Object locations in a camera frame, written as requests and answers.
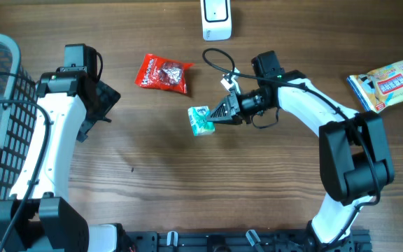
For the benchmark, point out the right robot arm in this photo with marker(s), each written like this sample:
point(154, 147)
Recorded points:
point(355, 159)

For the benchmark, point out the small teal tissue pack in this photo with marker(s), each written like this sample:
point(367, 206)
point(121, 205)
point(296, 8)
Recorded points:
point(198, 116)

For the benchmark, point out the white barcode scanner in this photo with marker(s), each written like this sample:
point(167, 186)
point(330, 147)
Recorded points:
point(216, 19)

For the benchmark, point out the cream wet wipes pack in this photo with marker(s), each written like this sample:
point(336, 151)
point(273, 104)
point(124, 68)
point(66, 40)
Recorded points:
point(379, 88)

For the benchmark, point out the black mounting rail base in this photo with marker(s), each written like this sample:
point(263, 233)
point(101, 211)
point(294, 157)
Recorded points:
point(276, 241)

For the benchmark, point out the grey plastic shopping basket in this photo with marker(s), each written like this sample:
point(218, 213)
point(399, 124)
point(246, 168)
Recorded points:
point(17, 119)

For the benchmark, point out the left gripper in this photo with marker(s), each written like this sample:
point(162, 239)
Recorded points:
point(108, 97)

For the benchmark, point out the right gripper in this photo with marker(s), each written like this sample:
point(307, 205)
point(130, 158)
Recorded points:
point(231, 105)

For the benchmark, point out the red candy bag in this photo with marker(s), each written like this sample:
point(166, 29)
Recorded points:
point(162, 74)

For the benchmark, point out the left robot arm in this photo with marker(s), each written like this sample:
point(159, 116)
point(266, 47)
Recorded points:
point(40, 124)

